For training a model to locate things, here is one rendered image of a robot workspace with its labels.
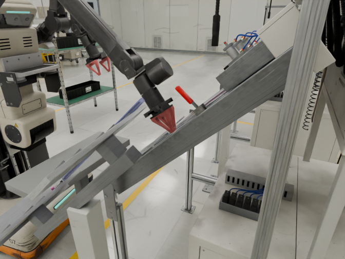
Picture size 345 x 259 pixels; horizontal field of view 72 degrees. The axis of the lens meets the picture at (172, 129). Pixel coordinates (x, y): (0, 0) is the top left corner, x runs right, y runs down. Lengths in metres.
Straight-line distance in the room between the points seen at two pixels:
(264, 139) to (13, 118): 1.81
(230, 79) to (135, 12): 10.75
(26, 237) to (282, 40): 1.44
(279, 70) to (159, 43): 10.24
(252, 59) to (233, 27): 9.01
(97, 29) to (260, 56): 0.48
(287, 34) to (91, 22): 0.54
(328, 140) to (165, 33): 9.05
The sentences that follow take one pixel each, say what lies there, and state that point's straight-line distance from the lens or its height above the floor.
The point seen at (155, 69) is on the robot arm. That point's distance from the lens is 0.73.
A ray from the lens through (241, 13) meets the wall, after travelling 9.54.
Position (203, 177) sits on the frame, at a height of 0.32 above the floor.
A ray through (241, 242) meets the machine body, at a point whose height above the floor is 0.62.
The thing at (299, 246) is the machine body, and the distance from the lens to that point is 0.91.
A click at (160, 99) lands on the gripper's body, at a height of 1.03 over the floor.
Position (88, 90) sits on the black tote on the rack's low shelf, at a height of 0.40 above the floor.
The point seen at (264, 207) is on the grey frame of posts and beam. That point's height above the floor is 0.85.
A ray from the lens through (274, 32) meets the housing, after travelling 0.55.
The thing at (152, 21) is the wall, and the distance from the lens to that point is 10.84.
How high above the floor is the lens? 1.26
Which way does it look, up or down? 25 degrees down
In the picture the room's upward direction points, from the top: straight up
